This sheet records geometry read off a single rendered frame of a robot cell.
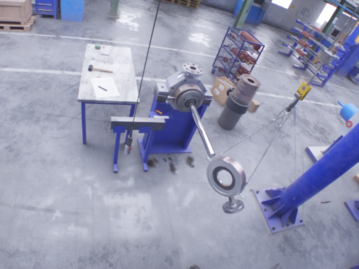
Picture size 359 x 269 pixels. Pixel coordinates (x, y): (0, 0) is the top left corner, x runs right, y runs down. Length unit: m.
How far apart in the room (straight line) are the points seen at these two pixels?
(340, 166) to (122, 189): 2.65
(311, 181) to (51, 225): 3.17
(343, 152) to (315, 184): 0.57
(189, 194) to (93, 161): 1.40
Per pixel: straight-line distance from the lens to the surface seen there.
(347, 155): 2.81
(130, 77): 3.12
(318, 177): 3.02
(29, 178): 3.08
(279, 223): 3.59
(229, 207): 2.08
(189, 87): 2.49
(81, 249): 2.63
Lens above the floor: 2.55
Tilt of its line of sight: 43 degrees down
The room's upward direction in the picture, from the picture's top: 21 degrees clockwise
